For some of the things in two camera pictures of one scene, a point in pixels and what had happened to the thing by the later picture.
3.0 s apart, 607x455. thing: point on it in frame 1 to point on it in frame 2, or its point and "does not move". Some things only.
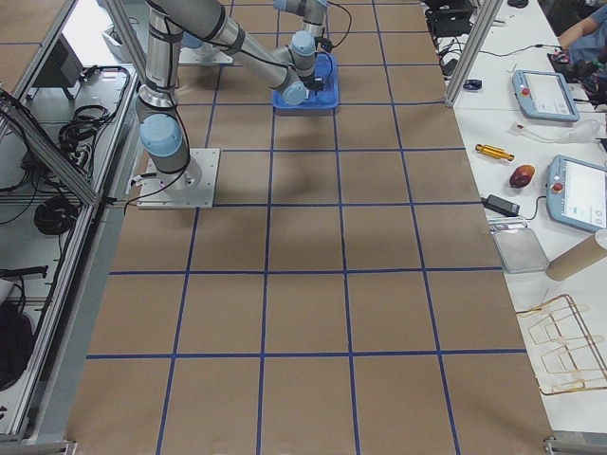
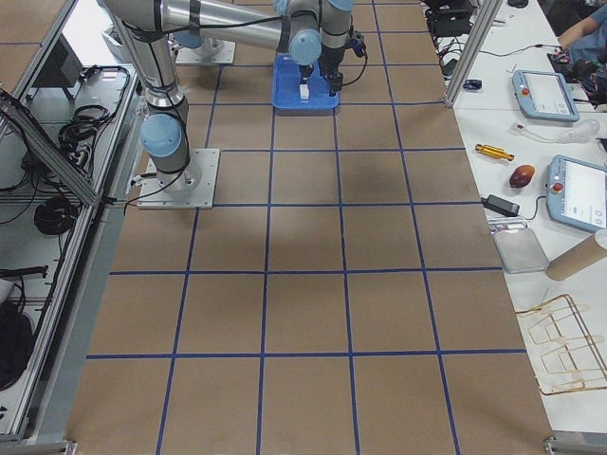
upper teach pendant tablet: [544, 96] does not move
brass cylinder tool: [494, 152] does not move
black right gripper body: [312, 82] to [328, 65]
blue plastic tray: [326, 98] does not move
